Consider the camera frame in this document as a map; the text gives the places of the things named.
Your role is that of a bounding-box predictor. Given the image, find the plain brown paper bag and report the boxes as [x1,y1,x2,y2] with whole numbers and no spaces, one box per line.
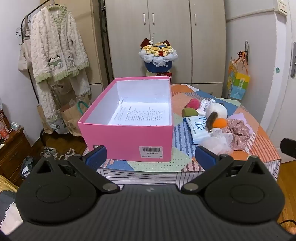
[36,104,55,133]

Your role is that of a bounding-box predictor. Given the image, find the white patterned bag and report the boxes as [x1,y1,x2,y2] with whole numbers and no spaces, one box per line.
[50,116,70,135]

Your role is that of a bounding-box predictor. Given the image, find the printed paper sheet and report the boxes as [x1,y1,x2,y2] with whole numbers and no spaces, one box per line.
[108,103,171,126]

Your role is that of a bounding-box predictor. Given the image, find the white plush toy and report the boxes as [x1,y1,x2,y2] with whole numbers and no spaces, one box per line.
[206,102,228,130]

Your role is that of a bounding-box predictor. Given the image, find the patchwork tablecloth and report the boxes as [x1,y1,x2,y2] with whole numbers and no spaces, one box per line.
[83,83,281,186]

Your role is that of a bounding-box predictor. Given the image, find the green ball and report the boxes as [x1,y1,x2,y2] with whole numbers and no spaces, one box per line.
[182,108,199,117]

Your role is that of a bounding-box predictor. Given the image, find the beige wardrobe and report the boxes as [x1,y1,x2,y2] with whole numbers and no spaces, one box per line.
[102,0,226,98]

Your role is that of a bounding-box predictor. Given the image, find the dark bag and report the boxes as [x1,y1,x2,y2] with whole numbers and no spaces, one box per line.
[21,156,40,178]

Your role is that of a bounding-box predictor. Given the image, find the white door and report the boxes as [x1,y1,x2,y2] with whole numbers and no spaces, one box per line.
[260,10,296,139]

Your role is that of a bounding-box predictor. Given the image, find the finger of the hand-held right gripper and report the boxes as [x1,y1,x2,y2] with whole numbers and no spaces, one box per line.
[280,138,296,160]

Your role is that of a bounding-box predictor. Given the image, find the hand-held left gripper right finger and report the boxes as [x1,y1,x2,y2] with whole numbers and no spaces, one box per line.
[180,146,266,194]

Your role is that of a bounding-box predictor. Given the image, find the fluffy white pajama jacket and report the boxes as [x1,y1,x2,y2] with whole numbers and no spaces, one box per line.
[30,6,89,84]

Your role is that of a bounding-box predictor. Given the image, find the wall light switch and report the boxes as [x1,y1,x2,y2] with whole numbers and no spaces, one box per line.
[277,0,289,15]

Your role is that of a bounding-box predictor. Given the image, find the fluffy white pajama pants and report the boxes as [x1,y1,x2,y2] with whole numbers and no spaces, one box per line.
[37,70,92,123]

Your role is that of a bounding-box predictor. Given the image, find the colourful gift bag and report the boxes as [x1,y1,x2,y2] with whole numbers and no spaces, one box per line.
[228,59,251,100]

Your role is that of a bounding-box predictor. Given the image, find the white mesh bath pouf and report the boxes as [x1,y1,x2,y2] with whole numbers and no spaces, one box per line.
[200,128,234,154]

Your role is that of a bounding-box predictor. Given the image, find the brown paper bag teal handles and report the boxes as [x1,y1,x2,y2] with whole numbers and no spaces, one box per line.
[60,96,90,137]

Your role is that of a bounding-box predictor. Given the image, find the wooden cabinet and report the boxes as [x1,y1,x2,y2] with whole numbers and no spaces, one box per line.
[0,126,31,183]

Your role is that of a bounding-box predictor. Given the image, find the beige narrow cabinet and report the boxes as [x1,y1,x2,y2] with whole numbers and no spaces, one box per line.
[58,0,104,98]

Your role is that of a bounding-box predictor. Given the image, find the white tissue packet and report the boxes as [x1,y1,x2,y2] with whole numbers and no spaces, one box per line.
[196,99,216,116]

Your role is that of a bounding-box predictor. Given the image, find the wet wipes pack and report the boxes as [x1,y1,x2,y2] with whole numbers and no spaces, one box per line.
[183,115,212,145]

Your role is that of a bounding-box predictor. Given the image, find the pink floral scrunchie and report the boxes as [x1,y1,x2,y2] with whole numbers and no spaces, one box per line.
[228,118,251,150]

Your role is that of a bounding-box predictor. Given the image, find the flower bouquet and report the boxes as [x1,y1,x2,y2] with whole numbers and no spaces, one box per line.
[139,38,178,78]

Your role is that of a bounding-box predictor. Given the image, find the black clothes rack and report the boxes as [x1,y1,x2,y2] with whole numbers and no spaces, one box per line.
[20,0,60,146]

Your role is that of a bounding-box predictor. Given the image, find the orange and black strings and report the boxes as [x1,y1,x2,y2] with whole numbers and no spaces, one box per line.
[237,41,250,66]

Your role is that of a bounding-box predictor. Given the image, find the wire hanger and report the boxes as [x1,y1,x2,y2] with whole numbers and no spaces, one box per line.
[16,26,30,39]

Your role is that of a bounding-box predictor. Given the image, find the orange ball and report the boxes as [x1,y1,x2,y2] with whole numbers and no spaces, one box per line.
[212,118,229,128]

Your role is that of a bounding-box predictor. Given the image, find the lavender cloth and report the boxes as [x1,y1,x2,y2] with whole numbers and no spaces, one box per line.
[231,112,256,137]

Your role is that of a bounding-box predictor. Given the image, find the pink fuzzy ball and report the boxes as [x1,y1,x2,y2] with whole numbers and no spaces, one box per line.
[185,98,201,110]

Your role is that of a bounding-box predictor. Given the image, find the printed blanket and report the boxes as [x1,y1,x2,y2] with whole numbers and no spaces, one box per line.
[0,175,23,237]

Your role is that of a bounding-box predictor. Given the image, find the black cable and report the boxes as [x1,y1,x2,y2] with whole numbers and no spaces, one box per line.
[277,221,296,232]

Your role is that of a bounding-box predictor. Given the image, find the canvas tote bag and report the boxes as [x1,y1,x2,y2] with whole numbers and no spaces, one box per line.
[18,39,33,73]

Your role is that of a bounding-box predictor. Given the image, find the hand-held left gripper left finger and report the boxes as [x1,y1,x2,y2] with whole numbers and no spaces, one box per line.
[32,145,121,193]

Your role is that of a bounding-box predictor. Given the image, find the pink cardboard box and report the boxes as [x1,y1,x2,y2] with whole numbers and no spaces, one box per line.
[77,77,174,162]

